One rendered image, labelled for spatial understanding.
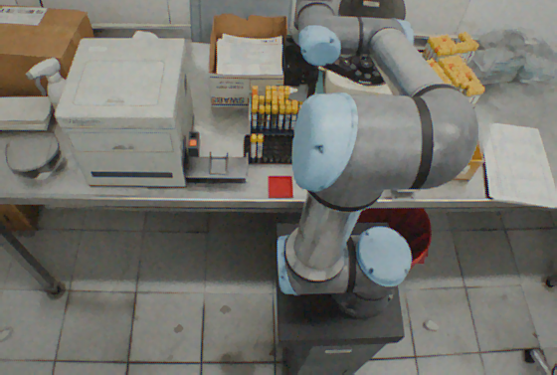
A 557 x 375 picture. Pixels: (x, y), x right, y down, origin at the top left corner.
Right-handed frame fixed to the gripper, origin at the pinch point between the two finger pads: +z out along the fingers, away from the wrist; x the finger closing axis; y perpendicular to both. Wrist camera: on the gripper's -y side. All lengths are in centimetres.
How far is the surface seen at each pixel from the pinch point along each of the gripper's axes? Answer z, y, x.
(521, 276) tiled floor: 109, -118, 10
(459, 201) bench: 22, -46, 18
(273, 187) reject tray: 21.8, 8.1, 12.8
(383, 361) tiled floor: 109, -42, 45
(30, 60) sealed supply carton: 6, 80, -21
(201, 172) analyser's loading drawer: 18.1, 27.7, 10.4
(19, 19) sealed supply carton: 4, 88, -38
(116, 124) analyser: -4.7, 45.7, 12.4
